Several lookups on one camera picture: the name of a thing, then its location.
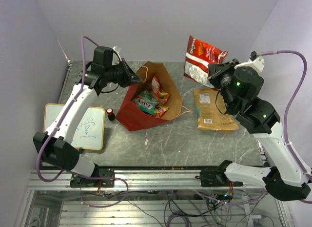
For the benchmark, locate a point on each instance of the small whiteboard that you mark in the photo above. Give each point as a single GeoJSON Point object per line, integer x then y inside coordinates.
{"type": "Point", "coordinates": [89, 134]}

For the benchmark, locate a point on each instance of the teal Fox's candy bag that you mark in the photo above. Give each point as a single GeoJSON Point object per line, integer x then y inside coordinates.
{"type": "Point", "coordinates": [145, 102]}

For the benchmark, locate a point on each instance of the red capped black marker stamp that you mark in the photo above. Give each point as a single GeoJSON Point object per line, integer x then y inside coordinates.
{"type": "Point", "coordinates": [110, 114]}

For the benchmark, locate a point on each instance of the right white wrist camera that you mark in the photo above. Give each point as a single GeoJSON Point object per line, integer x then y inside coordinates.
{"type": "Point", "coordinates": [255, 61]}

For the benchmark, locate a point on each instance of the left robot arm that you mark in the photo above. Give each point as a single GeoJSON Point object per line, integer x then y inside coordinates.
{"type": "Point", "coordinates": [54, 144]}

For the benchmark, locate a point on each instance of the aluminium extrusion rail frame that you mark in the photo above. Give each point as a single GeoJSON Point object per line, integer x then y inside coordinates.
{"type": "Point", "coordinates": [136, 180]}

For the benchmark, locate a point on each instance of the brown snack pouch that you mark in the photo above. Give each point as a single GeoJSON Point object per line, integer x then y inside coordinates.
{"type": "Point", "coordinates": [209, 110]}

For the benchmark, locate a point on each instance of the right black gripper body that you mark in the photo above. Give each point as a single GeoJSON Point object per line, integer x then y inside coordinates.
{"type": "Point", "coordinates": [221, 77]}

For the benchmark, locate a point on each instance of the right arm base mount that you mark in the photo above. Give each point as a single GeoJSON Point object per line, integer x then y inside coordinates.
{"type": "Point", "coordinates": [213, 176]}

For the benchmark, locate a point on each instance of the small orange snack packet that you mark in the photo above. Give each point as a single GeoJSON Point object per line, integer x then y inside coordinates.
{"type": "Point", "coordinates": [156, 91]}

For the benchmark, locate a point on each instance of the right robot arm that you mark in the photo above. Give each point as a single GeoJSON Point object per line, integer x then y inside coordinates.
{"type": "Point", "coordinates": [286, 179]}

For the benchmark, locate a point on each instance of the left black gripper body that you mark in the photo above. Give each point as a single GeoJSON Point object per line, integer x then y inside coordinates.
{"type": "Point", "coordinates": [122, 75]}

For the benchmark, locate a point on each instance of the red brown paper bag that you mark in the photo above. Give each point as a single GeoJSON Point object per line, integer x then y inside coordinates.
{"type": "Point", "coordinates": [130, 116]}

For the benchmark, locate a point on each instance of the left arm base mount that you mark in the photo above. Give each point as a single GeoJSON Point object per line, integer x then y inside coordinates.
{"type": "Point", "coordinates": [103, 177]}

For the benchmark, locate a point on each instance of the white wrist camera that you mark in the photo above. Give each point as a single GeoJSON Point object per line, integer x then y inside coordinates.
{"type": "Point", "coordinates": [255, 61]}
{"type": "Point", "coordinates": [117, 50]}

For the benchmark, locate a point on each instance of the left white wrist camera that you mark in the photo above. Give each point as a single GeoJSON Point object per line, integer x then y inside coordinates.
{"type": "Point", "coordinates": [117, 50]}

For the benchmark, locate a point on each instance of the colourful small snack packets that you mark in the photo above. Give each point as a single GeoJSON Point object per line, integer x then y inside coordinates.
{"type": "Point", "coordinates": [159, 111]}

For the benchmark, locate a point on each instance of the red Doritos chip bag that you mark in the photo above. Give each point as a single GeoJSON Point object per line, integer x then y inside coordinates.
{"type": "Point", "coordinates": [199, 55]}

